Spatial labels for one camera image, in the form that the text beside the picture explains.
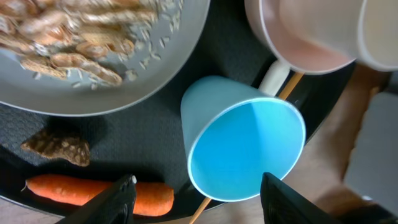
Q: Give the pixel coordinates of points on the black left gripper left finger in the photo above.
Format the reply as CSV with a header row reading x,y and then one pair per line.
x,y
112,206

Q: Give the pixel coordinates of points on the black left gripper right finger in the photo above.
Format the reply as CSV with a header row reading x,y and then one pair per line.
x,y
283,205

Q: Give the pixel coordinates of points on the blue cup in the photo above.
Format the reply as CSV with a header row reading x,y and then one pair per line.
x,y
233,133

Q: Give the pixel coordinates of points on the pink bowl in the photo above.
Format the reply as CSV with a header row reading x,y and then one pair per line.
x,y
264,20

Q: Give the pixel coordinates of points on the rice and peanut scraps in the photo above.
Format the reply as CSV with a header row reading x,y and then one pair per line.
x,y
104,42

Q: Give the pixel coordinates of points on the grey plate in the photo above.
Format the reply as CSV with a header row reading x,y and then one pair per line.
x,y
174,62

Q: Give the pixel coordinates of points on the cream paper cup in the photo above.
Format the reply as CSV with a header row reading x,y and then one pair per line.
x,y
365,30

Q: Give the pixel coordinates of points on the grey dishwasher rack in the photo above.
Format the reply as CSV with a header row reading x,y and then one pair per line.
x,y
372,169

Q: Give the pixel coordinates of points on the orange carrot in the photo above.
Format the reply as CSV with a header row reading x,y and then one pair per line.
x,y
153,199

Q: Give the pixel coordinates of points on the round black tray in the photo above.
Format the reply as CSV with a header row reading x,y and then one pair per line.
x,y
144,139

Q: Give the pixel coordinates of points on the ginger piece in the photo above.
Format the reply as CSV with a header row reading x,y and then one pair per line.
x,y
59,144

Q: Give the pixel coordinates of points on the wooden chopstick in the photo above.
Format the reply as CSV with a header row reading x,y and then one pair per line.
x,y
283,95

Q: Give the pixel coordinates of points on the white plastic fork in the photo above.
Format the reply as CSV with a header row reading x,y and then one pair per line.
x,y
274,78

